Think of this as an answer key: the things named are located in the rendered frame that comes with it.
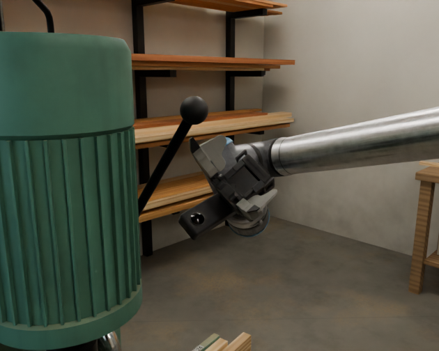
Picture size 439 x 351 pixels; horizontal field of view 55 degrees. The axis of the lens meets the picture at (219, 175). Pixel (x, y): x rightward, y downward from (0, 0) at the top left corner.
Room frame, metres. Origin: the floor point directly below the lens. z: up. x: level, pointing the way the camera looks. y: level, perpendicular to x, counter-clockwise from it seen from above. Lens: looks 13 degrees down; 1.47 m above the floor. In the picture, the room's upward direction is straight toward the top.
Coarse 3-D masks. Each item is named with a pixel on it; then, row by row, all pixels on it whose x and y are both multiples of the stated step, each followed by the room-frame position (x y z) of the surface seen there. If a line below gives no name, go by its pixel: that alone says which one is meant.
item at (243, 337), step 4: (244, 332) 0.80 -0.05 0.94; (240, 336) 0.78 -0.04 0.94; (244, 336) 0.78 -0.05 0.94; (248, 336) 0.78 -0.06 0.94; (236, 340) 0.77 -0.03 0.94; (240, 340) 0.77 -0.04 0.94; (244, 340) 0.77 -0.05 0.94; (248, 340) 0.78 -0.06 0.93; (232, 344) 0.75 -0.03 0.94; (236, 344) 0.75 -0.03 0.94; (240, 344) 0.75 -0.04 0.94; (244, 344) 0.76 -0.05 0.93; (248, 344) 0.78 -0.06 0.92; (224, 348) 0.74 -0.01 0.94; (228, 348) 0.74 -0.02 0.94; (232, 348) 0.74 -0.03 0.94; (236, 348) 0.74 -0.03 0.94; (240, 348) 0.75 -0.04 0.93; (244, 348) 0.76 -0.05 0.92; (248, 348) 0.78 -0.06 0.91
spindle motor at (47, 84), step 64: (0, 64) 0.37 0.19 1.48; (64, 64) 0.39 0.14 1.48; (128, 64) 0.46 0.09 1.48; (0, 128) 0.37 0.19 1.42; (64, 128) 0.38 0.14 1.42; (128, 128) 0.45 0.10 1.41; (0, 192) 0.38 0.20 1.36; (64, 192) 0.39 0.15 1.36; (128, 192) 0.45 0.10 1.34; (0, 256) 0.38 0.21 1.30; (64, 256) 0.38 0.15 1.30; (128, 256) 0.43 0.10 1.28; (0, 320) 0.39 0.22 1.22; (64, 320) 0.38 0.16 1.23; (128, 320) 0.43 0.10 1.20
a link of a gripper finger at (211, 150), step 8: (216, 136) 0.67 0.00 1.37; (224, 136) 0.68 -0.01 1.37; (192, 144) 0.63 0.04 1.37; (208, 144) 0.66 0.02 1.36; (216, 144) 0.67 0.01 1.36; (224, 144) 0.68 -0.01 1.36; (192, 152) 0.64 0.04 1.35; (200, 152) 0.65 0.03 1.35; (208, 152) 0.67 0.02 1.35; (216, 152) 0.67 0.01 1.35; (200, 160) 0.65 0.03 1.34; (208, 160) 0.66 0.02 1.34; (216, 160) 0.68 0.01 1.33; (224, 160) 0.69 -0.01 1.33; (208, 168) 0.66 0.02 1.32; (216, 168) 0.69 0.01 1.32; (208, 176) 0.69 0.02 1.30
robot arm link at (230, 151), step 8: (232, 144) 0.93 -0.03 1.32; (240, 144) 0.96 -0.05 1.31; (224, 152) 0.90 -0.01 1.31; (232, 152) 0.91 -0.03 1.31; (240, 152) 0.92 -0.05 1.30; (248, 152) 0.93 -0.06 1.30; (232, 160) 0.89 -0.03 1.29; (256, 160) 0.93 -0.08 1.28; (224, 168) 0.88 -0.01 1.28; (216, 192) 0.87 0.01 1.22
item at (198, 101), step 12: (192, 96) 0.52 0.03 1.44; (180, 108) 0.52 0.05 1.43; (192, 108) 0.51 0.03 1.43; (204, 108) 0.51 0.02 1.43; (192, 120) 0.51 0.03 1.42; (180, 132) 0.53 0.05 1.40; (180, 144) 0.54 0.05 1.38; (168, 156) 0.54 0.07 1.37; (156, 168) 0.56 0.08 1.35; (156, 180) 0.56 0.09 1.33; (144, 192) 0.57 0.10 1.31; (144, 204) 0.58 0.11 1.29
